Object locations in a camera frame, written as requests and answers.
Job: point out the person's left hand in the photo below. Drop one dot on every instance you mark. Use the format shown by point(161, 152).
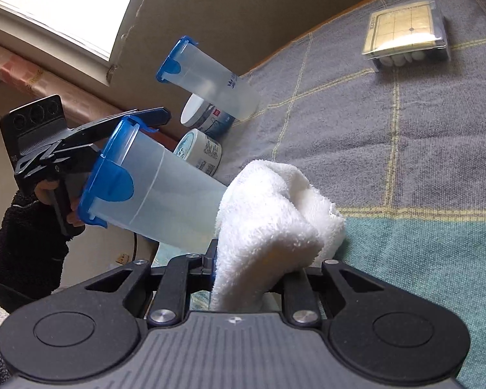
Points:
point(46, 192)

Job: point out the clear jar white lid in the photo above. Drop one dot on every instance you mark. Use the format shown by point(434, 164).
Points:
point(202, 117)

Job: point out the clear box with grid board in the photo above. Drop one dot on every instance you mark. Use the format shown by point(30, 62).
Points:
point(405, 28)

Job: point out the window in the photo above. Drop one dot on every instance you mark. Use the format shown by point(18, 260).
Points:
point(64, 8)

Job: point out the white round powder tin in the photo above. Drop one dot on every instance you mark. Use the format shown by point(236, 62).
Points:
point(202, 152)

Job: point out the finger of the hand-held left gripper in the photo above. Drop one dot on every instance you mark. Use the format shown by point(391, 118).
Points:
point(154, 116)
point(81, 164)

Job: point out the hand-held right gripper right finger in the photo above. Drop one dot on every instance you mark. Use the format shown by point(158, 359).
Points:
point(297, 300)

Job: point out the tall translucent cup blue lid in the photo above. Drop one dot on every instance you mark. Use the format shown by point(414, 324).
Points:
point(214, 89)
point(170, 198)

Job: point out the person's left forearm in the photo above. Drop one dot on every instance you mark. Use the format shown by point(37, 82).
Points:
point(24, 247)

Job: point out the grey teal checked table cloth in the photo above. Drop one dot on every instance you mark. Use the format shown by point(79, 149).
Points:
point(388, 150)

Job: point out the white power strip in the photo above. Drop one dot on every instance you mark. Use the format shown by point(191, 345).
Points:
point(122, 257)

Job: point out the white towel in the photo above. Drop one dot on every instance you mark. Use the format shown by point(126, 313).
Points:
point(267, 219)

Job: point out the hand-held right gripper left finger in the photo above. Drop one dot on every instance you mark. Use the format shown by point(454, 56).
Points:
point(178, 287)

